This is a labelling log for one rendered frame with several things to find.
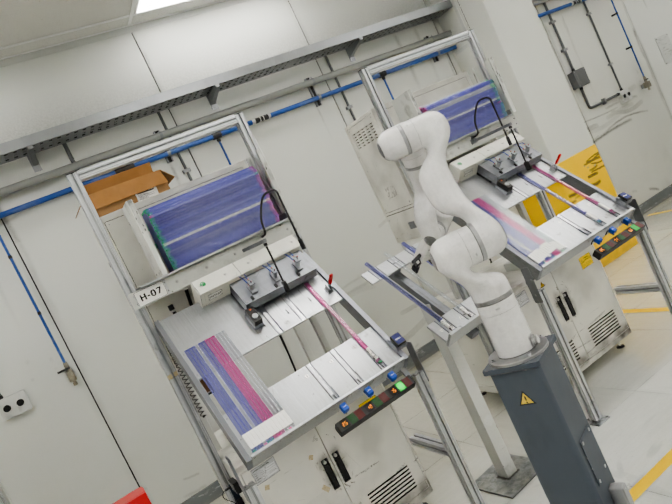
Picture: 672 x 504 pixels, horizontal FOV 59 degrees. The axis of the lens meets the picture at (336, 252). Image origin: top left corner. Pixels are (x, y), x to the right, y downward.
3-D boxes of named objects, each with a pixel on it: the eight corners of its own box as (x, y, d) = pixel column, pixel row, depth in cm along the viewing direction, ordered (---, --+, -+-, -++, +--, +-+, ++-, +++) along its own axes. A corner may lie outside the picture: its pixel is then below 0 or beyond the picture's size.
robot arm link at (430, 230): (417, 178, 198) (444, 248, 213) (431, 153, 208) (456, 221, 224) (393, 181, 203) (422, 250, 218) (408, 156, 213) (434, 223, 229)
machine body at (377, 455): (440, 503, 256) (379, 375, 252) (306, 612, 226) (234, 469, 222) (369, 472, 314) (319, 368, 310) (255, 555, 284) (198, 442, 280)
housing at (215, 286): (303, 267, 264) (302, 244, 254) (204, 317, 243) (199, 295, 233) (293, 256, 269) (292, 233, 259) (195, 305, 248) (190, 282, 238)
